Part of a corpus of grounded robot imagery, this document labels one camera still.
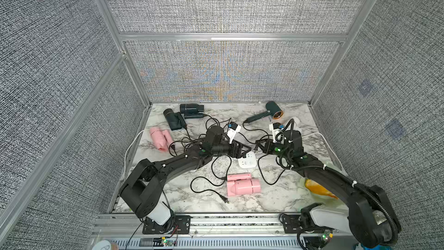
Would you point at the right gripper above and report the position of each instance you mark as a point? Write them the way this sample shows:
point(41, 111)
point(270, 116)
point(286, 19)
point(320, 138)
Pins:
point(268, 144)

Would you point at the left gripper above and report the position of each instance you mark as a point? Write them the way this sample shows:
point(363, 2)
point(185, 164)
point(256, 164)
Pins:
point(237, 154)

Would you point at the pink dryer front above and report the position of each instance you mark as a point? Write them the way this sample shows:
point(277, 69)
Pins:
point(242, 184)

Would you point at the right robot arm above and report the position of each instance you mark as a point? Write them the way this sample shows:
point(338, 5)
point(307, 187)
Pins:
point(372, 219)

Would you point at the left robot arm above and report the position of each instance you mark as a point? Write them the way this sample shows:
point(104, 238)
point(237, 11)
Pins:
point(143, 189)

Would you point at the right white power strip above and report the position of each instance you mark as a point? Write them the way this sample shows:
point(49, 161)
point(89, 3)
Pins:
point(249, 161)

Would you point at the white folded hair dryer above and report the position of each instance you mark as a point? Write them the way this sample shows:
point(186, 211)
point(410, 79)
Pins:
point(294, 123)

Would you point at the green dryer copper nozzle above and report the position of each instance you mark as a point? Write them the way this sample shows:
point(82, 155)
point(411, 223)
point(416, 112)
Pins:
point(271, 109)

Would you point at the orange bread slice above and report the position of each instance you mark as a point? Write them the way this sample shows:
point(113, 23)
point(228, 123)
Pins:
point(317, 189)

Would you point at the dark green dryer back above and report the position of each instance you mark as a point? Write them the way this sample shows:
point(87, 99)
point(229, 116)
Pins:
point(192, 111)

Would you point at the dark green dryer folded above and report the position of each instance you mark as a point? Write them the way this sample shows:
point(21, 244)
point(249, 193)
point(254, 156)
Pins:
point(174, 119)

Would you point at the pink dryer left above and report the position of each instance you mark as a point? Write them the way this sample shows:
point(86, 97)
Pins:
point(161, 138)

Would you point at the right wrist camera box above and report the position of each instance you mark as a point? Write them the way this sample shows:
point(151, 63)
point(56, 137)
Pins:
point(275, 129)

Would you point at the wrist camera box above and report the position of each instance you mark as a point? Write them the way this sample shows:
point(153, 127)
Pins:
point(275, 129)
point(233, 129)

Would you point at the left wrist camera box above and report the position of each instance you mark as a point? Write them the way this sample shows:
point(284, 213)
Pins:
point(233, 129)

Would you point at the aluminium front rail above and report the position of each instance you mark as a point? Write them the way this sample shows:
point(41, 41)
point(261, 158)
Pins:
point(201, 225)

